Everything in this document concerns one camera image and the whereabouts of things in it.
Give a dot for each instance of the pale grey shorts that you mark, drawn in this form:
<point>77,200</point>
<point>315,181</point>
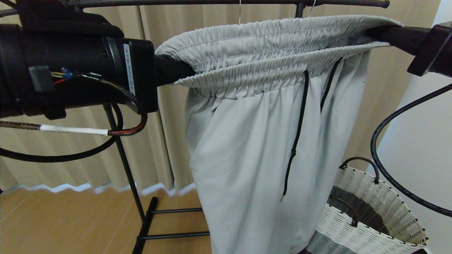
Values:
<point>247,158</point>

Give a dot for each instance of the black clothes rack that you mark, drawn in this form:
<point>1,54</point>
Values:
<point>123,158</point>

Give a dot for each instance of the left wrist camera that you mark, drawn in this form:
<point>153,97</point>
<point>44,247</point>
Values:
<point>63,17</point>

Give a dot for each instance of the white laundry basket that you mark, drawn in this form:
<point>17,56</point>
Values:
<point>353,236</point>

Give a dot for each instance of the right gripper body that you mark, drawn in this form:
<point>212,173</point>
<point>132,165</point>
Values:
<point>438,49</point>

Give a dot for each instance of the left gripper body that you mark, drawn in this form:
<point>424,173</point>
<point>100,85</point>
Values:
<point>81,63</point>

